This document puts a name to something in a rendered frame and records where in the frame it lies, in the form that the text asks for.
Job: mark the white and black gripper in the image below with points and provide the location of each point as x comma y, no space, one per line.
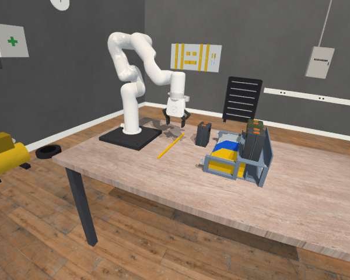
176,108

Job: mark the dark grey case with orange latches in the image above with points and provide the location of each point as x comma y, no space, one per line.
253,144

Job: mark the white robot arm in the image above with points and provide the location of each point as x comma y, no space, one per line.
142,44

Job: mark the olive green case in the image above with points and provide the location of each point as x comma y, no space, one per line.
254,124

